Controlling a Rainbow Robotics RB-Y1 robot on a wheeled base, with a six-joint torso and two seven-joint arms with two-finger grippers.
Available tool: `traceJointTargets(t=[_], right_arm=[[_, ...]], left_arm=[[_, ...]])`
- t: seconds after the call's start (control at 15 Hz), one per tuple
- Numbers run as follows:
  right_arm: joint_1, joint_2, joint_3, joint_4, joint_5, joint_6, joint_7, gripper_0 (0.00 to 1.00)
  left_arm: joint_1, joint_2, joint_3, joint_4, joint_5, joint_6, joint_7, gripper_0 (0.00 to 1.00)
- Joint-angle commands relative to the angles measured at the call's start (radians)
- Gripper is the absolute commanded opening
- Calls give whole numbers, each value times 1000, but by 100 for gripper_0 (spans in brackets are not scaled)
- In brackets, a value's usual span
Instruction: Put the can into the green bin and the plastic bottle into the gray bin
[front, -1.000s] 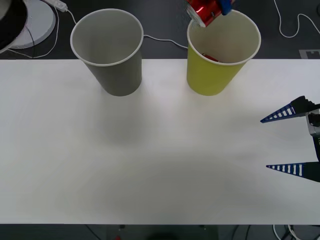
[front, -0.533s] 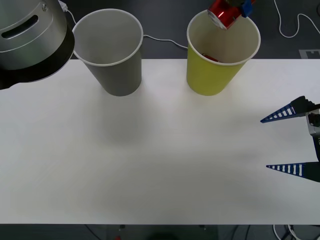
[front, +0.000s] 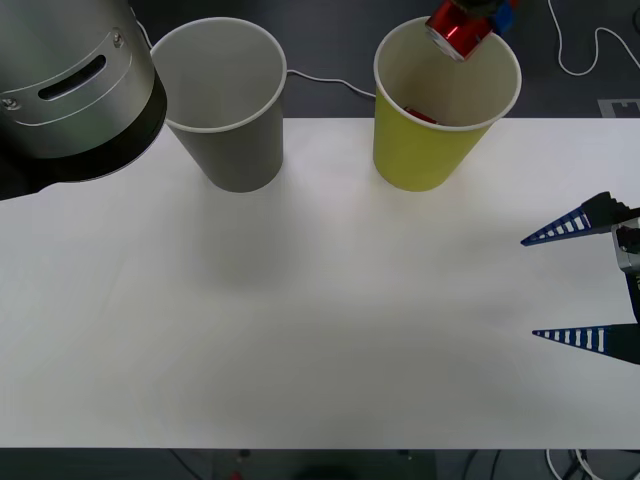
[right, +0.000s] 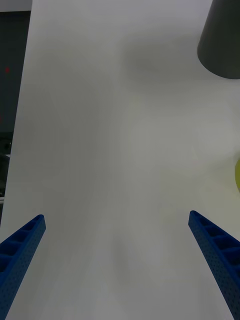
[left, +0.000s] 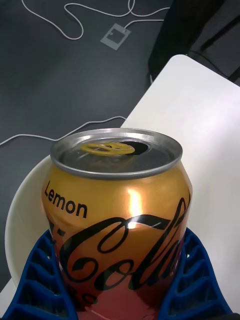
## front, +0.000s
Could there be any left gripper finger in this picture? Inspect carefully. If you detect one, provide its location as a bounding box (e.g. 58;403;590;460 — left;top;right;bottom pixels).
492;0;518;36

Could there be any yellow-green plastic bin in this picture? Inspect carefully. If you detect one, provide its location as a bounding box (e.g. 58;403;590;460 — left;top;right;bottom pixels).
372;15;523;193

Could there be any red drink can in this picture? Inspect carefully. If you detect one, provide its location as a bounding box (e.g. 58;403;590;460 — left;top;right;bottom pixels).
424;0;497;63
402;105;441;125

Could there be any white power strip cable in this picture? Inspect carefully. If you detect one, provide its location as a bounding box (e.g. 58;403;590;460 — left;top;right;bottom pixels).
133;17;377;100

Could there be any white cable under table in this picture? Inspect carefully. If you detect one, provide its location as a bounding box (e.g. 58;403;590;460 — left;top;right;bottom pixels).
543;448;602;480

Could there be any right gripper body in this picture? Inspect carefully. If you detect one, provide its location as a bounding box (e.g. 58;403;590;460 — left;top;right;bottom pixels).
611;198;640;326

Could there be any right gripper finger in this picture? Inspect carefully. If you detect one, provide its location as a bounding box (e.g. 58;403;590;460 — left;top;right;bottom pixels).
520;190;616;247
531;322;640;367

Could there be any grey plastic bin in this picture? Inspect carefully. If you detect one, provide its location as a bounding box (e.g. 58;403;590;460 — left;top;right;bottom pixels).
148;18;290;193

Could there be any looped white cable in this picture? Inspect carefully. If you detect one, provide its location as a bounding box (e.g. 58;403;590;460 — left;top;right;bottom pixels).
546;0;640;78

